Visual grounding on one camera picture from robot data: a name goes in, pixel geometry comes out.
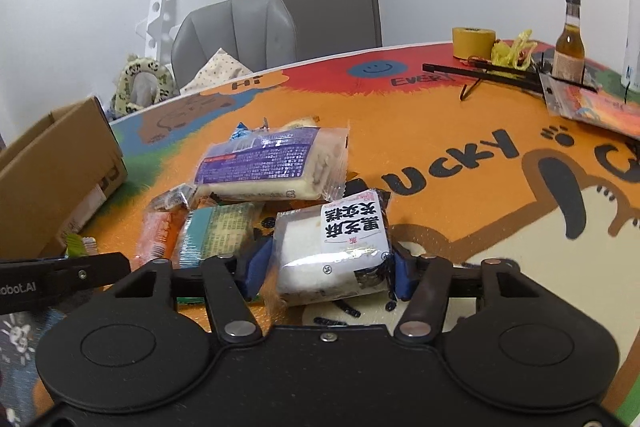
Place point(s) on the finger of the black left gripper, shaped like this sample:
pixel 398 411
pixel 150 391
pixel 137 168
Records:
pixel 40 283

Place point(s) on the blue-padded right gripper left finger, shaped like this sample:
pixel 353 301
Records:
pixel 229 284

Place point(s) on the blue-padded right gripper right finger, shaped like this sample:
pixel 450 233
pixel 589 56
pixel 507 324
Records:
pixel 423 283

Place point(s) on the black sesame rice cake packet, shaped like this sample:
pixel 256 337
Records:
pixel 328 252

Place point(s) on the purple-label sandwich bread packet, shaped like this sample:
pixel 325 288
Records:
pixel 303 163

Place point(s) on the green-label snack packet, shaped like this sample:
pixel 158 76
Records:
pixel 224 231

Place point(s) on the green snack packet in box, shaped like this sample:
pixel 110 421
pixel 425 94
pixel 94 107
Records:
pixel 79 246

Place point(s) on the orange-red snack packet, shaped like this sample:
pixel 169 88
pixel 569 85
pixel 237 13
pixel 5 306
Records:
pixel 162 222

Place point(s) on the brown cardboard box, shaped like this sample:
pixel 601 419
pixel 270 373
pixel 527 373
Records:
pixel 55 177

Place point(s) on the colourful cartoon table mat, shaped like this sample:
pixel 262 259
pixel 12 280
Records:
pixel 539 215

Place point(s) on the blue triangular snack packet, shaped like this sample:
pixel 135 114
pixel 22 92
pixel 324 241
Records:
pixel 240 131

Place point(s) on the orange-label biscuit packet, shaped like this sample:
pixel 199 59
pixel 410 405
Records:
pixel 305 122

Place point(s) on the dotted beige cushion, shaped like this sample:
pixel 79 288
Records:
pixel 220 69

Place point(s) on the yellow tape roll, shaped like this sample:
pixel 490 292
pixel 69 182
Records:
pixel 472 42

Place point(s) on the yellow plastic clips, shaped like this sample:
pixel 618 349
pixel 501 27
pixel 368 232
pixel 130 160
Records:
pixel 517 55

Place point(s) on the orange packaged booklet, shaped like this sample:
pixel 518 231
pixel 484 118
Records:
pixel 576 102

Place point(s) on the grey padded chair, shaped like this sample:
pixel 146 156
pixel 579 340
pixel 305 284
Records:
pixel 260 34

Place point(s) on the amber glass bottle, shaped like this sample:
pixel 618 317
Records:
pixel 569 51

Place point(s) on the white spray bottle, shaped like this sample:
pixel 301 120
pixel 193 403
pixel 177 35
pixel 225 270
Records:
pixel 630 74

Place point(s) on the panda pattern ring pillow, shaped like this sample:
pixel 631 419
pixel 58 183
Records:
pixel 142 83

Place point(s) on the black wire stand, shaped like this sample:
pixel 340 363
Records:
pixel 480 71

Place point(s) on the white wall rack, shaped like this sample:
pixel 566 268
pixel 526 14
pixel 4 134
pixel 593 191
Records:
pixel 158 30

